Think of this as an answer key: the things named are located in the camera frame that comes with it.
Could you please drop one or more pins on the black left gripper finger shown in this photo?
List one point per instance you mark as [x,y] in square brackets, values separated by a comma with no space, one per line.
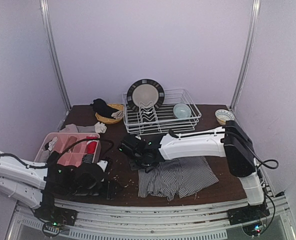
[111,190]
[118,187]

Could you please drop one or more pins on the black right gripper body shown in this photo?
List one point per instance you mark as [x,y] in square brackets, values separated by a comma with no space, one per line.
[127,149]

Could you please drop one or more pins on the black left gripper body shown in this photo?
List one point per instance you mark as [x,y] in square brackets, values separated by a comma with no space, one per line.
[109,188]

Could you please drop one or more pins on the grey white striped underwear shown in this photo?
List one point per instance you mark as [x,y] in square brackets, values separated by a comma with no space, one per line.
[180,177]

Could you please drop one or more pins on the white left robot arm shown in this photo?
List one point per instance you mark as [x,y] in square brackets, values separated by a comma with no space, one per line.
[25,180]

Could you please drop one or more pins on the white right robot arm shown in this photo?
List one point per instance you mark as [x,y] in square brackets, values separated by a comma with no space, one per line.
[228,141]

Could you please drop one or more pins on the striped rolled underwear in box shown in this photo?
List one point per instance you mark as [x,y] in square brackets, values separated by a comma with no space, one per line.
[88,158]

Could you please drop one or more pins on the pink plastic organizer box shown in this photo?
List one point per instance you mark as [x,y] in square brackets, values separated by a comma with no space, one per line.
[59,141]

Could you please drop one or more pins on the white beige striped sock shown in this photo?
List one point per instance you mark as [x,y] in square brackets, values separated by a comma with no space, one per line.
[116,114]

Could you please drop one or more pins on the red rolled cloth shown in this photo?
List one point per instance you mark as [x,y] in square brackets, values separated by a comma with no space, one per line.
[91,144]

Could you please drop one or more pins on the yellow plate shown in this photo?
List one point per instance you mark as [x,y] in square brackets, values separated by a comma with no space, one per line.
[108,118]

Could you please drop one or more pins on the light blue bowl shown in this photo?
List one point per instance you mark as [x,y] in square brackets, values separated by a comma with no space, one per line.
[182,111]

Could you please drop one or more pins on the black rimmed beige plate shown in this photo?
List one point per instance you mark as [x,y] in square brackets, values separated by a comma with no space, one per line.
[145,92]

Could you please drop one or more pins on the black sock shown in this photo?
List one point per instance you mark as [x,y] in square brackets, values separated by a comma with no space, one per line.
[100,107]

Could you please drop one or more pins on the patterned ceramic bowl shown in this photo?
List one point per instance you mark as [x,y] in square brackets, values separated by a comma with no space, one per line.
[223,115]

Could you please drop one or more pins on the aluminium front rail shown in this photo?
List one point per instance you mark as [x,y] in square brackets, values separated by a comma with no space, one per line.
[190,222]

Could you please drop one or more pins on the white wire dish rack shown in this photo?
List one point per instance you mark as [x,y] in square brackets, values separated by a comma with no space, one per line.
[149,120]

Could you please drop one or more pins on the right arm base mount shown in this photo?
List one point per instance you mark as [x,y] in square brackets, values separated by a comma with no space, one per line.
[250,218]

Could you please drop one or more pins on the left aluminium frame post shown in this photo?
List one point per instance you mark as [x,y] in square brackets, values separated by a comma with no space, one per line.
[46,19]

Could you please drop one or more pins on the aluminium frame post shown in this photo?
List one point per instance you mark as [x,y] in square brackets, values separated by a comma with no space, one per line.
[254,17]
[46,19]

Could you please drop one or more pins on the right aluminium frame post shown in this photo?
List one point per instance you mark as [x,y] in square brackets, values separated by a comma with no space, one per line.
[254,17]

